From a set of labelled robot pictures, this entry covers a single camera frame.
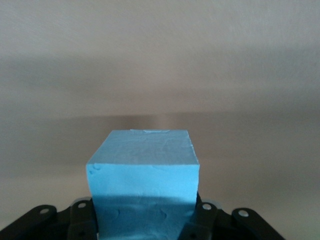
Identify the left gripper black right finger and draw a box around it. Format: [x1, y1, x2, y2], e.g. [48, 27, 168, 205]
[179, 191, 221, 240]

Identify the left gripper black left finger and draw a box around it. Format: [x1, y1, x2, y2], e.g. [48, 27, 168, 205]
[66, 196, 99, 240]

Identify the light blue foam cube block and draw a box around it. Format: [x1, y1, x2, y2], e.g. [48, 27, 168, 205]
[85, 129, 201, 240]

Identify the brown table cover sheet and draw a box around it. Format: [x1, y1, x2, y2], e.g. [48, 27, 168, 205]
[0, 0, 320, 240]

